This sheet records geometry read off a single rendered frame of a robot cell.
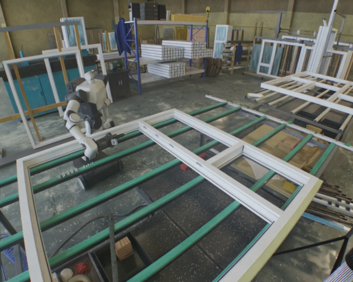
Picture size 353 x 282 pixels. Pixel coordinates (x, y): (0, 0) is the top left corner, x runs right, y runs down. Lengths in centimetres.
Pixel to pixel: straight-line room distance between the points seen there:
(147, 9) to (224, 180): 523
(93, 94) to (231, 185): 135
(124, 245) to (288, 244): 157
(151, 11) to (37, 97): 359
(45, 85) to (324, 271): 553
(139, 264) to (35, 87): 452
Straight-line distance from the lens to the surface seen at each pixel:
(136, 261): 126
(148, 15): 588
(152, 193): 156
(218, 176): 121
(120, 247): 116
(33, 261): 102
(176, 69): 595
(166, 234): 133
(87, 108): 194
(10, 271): 233
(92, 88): 184
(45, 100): 523
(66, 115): 160
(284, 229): 105
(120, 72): 529
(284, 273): 205
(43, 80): 513
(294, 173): 144
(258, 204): 112
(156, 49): 589
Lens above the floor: 171
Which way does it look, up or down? 31 degrees down
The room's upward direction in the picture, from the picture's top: straight up
